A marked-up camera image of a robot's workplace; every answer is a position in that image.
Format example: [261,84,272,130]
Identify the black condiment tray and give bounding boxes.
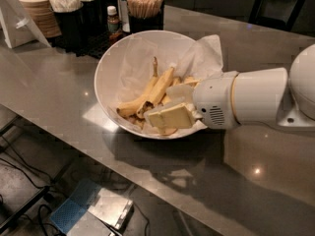
[52,31,126,59]

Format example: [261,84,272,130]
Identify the silver metal box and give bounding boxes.
[66,187,135,236]

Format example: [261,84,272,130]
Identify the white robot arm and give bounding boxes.
[145,45,315,131]

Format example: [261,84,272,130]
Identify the small brown sauce bottle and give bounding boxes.
[107,6,121,39]

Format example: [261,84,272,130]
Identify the wooden stir sticks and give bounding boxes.
[127,0,163,19]

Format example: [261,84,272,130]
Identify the blue perforated panel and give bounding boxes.
[50,178,101,234]

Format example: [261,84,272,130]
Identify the black stir stick cup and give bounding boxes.
[129,12,163,33]

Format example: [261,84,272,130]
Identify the black floor cable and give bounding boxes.
[0,136,53,190]

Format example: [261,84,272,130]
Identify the white paper liner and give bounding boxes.
[115,35,223,137]

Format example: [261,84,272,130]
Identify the white bowl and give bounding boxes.
[94,30,223,140]

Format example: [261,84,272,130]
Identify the black cup with packets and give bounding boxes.
[54,8,86,51]

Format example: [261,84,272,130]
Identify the left banana with stem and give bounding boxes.
[116,58,158,118]

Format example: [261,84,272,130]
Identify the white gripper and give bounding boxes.
[144,71,238,130]

